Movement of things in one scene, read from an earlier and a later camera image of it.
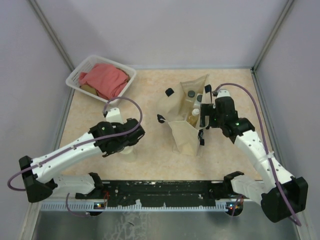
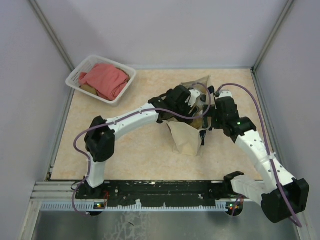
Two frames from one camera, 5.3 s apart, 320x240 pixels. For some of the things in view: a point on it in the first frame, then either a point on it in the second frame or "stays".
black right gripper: [208, 109] stays
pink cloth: [109, 81] stays
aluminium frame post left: [53, 37] stays
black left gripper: [116, 125] to [189, 109]
